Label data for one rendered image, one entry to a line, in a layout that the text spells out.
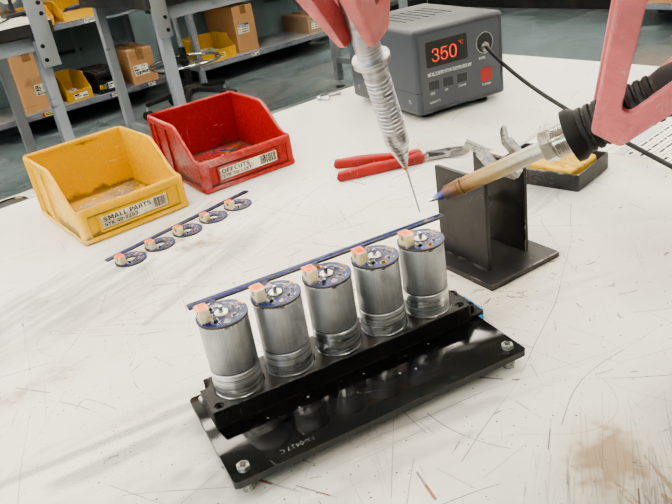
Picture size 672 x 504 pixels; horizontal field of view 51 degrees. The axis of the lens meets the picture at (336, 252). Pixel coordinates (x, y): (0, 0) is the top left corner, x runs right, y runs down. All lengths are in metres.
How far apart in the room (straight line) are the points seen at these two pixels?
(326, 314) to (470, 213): 0.14
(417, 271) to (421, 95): 0.42
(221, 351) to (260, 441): 0.05
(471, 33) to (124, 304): 0.47
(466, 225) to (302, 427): 0.18
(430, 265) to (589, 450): 0.12
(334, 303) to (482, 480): 0.11
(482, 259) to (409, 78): 0.35
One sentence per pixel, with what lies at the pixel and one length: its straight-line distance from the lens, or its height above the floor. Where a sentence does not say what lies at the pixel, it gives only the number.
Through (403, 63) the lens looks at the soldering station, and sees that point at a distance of 0.78.
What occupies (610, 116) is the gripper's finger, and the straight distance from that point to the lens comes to 0.32.
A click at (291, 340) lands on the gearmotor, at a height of 0.79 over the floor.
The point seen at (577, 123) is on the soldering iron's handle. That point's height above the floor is 0.88.
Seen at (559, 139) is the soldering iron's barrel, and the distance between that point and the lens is 0.33.
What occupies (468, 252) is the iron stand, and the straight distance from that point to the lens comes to 0.47.
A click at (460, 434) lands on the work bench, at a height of 0.75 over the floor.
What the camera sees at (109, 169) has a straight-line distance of 0.74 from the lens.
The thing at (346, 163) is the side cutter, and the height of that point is 0.76.
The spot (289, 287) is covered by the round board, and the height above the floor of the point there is 0.81.
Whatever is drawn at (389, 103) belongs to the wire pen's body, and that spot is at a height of 0.90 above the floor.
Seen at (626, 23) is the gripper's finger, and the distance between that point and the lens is 0.30.
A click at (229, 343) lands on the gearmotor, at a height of 0.80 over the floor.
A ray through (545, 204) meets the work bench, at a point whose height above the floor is 0.75.
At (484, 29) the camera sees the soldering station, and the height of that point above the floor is 0.83.
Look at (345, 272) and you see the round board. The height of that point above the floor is 0.81.
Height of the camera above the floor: 0.98
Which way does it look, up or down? 27 degrees down
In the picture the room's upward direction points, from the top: 9 degrees counter-clockwise
